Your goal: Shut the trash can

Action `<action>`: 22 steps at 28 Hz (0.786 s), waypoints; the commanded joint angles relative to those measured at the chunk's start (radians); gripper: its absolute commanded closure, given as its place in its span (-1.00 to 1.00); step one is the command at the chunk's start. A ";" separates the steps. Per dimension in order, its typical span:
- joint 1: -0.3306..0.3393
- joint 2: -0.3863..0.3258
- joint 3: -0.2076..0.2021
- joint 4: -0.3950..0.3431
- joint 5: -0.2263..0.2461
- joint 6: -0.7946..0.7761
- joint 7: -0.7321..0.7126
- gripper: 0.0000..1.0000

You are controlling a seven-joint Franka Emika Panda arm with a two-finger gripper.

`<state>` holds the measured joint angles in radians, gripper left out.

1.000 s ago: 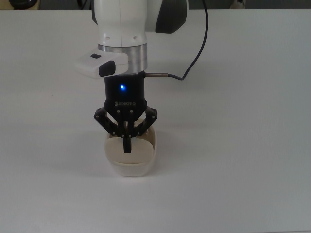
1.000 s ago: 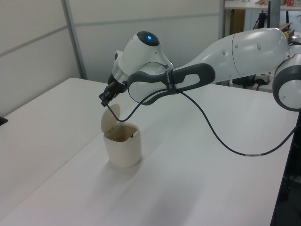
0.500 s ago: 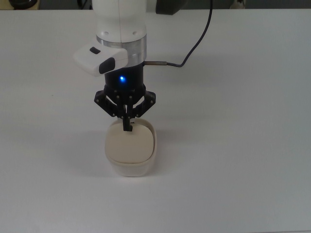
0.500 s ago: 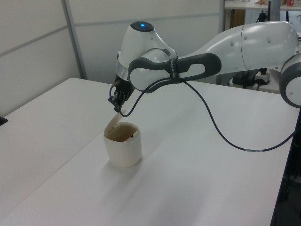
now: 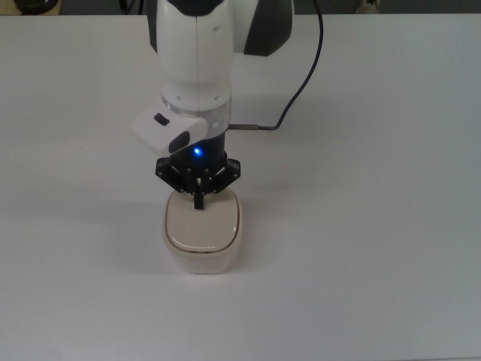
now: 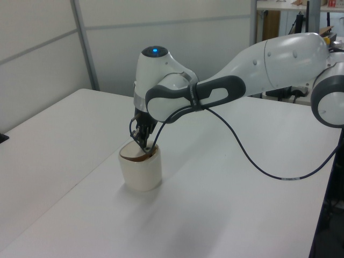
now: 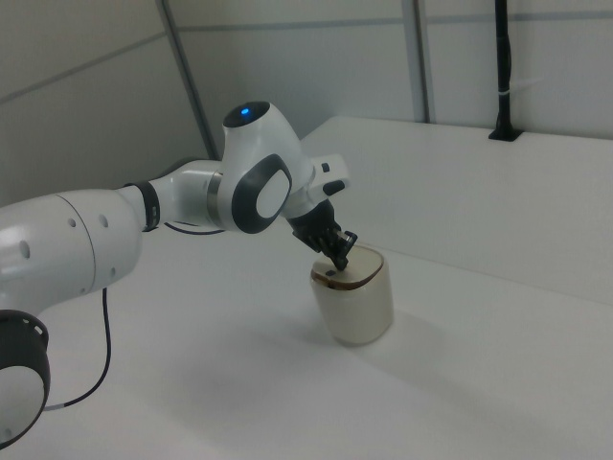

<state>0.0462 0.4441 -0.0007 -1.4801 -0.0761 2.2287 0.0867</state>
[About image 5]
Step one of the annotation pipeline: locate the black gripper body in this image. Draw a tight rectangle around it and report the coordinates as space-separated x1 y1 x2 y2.
168 129 229 178

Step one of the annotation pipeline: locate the small white lidded trash can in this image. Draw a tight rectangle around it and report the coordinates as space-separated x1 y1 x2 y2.
162 187 246 276

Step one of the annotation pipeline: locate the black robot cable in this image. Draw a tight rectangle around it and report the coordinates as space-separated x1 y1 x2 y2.
228 0 325 132

